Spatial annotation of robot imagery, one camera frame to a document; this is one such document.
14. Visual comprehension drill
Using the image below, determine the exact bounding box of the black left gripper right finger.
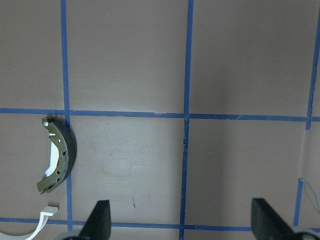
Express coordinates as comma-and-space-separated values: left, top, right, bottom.
251, 198, 295, 240

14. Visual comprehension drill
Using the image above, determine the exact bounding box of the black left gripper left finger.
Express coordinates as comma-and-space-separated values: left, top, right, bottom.
78, 200, 112, 240

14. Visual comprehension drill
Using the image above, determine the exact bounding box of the white curved plastic arc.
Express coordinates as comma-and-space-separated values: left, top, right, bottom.
0, 205, 59, 240

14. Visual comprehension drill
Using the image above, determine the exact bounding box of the green brake shoe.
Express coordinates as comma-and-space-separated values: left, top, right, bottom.
36, 117, 76, 194

